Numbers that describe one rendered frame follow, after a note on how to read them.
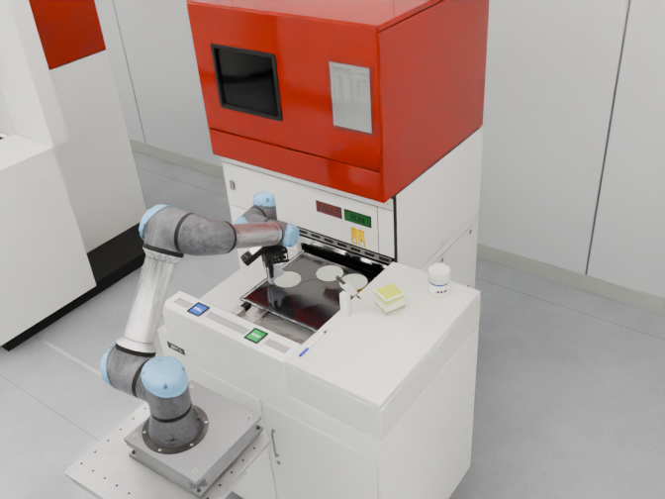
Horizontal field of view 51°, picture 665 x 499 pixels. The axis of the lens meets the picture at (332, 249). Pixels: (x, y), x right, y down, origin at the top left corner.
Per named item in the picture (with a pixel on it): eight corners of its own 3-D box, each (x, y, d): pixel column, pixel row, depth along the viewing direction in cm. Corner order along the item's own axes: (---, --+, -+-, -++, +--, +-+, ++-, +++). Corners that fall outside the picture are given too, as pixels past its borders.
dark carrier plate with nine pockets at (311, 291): (304, 252, 274) (304, 251, 273) (377, 279, 256) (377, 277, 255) (244, 298, 251) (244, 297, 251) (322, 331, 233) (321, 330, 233)
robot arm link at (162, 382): (172, 426, 190) (164, 389, 183) (136, 408, 196) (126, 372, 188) (200, 397, 199) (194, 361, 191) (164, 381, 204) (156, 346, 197)
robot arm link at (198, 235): (214, 223, 185) (304, 219, 228) (181, 214, 189) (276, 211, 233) (206, 265, 186) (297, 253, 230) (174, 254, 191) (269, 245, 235)
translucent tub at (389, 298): (393, 298, 234) (392, 281, 231) (406, 309, 229) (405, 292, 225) (374, 305, 231) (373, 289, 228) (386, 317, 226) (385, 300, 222)
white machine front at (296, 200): (237, 232, 305) (224, 148, 283) (398, 289, 262) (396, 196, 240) (233, 235, 303) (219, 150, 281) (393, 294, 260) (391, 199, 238)
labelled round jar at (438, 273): (434, 283, 239) (434, 260, 234) (453, 289, 236) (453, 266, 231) (424, 294, 235) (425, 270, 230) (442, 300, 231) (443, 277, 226)
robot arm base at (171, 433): (172, 456, 193) (166, 433, 188) (138, 432, 201) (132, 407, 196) (213, 424, 203) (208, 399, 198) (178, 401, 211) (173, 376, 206)
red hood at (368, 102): (324, 92, 326) (313, -43, 294) (483, 125, 284) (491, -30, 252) (211, 154, 277) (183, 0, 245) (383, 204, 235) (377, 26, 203)
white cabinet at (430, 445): (288, 390, 338) (268, 249, 293) (470, 480, 287) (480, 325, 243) (193, 481, 296) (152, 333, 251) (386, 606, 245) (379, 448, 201)
